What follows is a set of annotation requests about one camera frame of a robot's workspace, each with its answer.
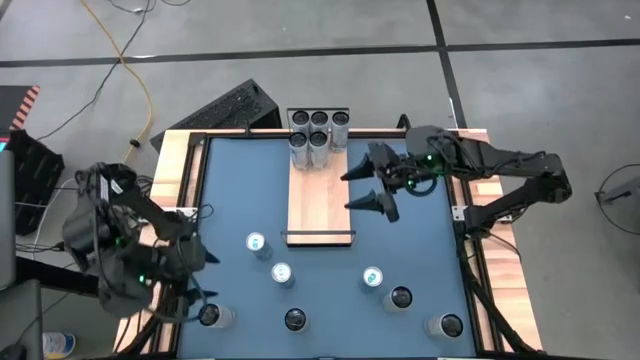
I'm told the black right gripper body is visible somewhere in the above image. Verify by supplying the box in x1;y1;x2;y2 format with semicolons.
368;142;407;224

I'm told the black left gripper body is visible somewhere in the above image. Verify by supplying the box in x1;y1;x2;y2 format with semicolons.
167;234;208;289

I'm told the white Celsius can red band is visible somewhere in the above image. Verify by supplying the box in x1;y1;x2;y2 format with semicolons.
288;131;310;171

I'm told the white Celsius Arctic can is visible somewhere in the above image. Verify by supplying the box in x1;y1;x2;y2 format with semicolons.
291;108;312;135

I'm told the blue silver Red Bull can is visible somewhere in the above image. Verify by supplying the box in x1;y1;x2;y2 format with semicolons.
270;261;296;290
244;231;275;261
357;265;385;295

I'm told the blue table mat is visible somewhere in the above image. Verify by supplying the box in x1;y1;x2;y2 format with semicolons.
177;135;479;359

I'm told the white Celsius can yellow band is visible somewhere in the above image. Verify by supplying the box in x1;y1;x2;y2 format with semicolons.
283;307;310;334

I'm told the black floor bar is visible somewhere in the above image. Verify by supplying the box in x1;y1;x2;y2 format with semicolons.
14;257;101;297

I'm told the black computer tower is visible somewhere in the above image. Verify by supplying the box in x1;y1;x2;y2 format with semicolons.
148;78;283;152

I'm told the plastic bottle yellow label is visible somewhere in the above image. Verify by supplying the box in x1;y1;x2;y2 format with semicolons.
41;331;77;360

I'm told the black fabric case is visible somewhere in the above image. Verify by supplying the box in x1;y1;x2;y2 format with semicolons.
4;128;66;237

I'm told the black panel orange striped edge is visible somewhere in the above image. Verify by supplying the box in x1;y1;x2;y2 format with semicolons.
0;84;41;134

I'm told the wooden shelf black metal frame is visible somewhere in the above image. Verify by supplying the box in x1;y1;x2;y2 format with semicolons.
279;106;357;249

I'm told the yellow floor cable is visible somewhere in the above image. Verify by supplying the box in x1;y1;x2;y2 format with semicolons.
78;0;154;164

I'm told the black floor cable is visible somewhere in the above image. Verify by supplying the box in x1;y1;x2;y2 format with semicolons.
34;0;194;143

